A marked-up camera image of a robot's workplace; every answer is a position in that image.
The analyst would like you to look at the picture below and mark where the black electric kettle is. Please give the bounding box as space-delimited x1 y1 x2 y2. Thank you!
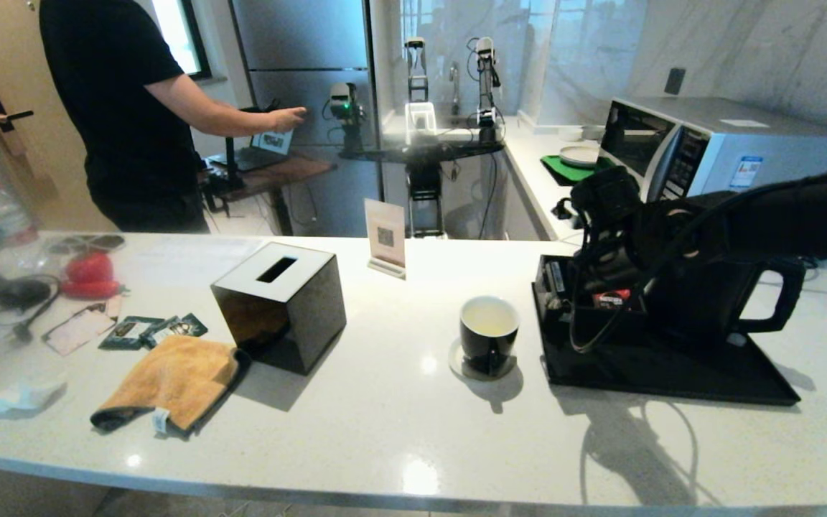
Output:
643 255 808 354

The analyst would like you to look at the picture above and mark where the dark green tea packet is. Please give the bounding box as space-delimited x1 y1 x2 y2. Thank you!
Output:
142 314 209 350
98 317 165 351

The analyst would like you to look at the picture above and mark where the red coffee sachet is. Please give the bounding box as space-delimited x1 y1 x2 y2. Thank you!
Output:
592 289 634 311

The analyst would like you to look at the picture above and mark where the black compartment sachet box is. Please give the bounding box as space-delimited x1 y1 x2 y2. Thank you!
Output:
534 255 650 344

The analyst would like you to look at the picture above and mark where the grey kitchen base cabinet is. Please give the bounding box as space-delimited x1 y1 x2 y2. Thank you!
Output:
503 147 556 241

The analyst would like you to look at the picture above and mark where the green mat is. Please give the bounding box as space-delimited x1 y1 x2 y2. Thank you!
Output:
541 154 604 187

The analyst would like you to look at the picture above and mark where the white plate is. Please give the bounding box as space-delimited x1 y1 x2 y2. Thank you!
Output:
559 144 601 169

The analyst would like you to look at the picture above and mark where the black rectangular serving tray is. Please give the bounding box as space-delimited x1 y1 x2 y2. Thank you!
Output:
533 287 803 407

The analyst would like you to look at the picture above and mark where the black mug white inside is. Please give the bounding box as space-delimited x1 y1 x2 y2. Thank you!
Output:
459 295 520 376

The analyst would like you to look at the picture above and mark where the white round saucer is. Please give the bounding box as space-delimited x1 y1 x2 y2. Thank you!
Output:
448 339 518 381

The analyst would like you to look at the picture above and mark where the silver microwave oven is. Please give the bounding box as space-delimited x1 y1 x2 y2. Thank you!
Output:
595 97 827 248

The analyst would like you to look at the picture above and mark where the QR code table sign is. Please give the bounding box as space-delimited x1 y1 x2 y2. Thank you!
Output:
364 198 408 280

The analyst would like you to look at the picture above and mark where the black cube tissue box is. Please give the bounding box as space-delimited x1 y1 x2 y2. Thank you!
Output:
210 242 347 376

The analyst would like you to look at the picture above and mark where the brown wooden desk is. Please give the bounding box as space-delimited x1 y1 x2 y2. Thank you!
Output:
205 154 337 236

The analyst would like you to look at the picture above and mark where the open laptop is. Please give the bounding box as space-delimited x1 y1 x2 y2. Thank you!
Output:
230 129 294 172

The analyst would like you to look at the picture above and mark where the grey refrigerator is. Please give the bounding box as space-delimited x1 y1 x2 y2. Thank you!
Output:
229 0 386 238

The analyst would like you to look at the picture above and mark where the orange microfibre cloth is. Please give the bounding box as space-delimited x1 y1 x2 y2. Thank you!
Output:
90 335 251 439

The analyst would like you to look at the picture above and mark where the dark framed window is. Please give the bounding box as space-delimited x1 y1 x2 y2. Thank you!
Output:
151 0 213 81

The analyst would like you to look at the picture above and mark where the person in black shirt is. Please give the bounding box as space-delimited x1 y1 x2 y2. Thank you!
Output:
39 0 308 234

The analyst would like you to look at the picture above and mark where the red toy strawberry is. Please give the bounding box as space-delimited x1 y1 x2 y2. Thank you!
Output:
64 252 116 284

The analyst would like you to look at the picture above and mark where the red toy chili pepper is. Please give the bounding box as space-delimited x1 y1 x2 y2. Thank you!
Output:
59 280 127 301

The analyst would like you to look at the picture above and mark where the torn pink foil sachet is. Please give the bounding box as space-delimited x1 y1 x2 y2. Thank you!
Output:
42 303 121 357

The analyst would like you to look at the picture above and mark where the black round power adapter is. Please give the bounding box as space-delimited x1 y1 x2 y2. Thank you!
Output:
0 279 54 311

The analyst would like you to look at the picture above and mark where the crumpled white tissue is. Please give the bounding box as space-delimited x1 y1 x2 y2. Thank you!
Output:
0 373 70 419

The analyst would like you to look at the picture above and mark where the clear bottle red cap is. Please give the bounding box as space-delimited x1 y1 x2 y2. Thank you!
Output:
0 180 37 252

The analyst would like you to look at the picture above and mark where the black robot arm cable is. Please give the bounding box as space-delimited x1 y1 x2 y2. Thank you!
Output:
569 162 827 357

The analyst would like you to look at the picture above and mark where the right wrist camera housing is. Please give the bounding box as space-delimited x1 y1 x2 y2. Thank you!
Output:
553 167 643 220

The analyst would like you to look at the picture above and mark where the black plug with cable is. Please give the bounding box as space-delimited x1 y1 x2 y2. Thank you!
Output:
11 289 62 343

